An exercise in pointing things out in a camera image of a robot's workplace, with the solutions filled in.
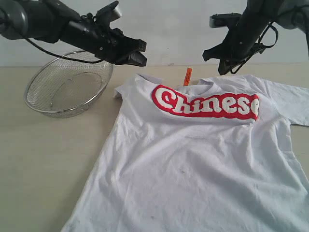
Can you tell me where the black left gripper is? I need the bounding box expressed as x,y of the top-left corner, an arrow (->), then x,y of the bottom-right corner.
65,20 -> 147,67

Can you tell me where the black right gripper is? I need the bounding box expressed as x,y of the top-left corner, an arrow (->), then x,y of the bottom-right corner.
202,31 -> 260,75

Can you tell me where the white t-shirt red print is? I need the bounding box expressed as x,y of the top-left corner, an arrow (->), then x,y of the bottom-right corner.
62,74 -> 309,232

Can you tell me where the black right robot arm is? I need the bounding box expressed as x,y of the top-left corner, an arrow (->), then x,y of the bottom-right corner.
202,0 -> 309,75

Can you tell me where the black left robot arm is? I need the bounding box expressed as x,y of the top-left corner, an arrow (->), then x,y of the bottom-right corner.
0,0 -> 147,67

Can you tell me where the metal mesh basket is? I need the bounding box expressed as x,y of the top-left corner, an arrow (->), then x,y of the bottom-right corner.
24,50 -> 114,118

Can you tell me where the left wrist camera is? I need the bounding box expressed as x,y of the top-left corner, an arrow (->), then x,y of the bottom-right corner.
81,0 -> 122,27

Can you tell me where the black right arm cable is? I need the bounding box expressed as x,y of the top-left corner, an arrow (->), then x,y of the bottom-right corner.
229,21 -> 279,75

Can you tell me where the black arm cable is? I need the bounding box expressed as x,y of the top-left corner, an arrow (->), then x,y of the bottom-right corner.
229,21 -> 279,75
23,36 -> 107,65

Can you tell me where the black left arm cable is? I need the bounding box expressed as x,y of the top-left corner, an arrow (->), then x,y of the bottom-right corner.
23,36 -> 107,65

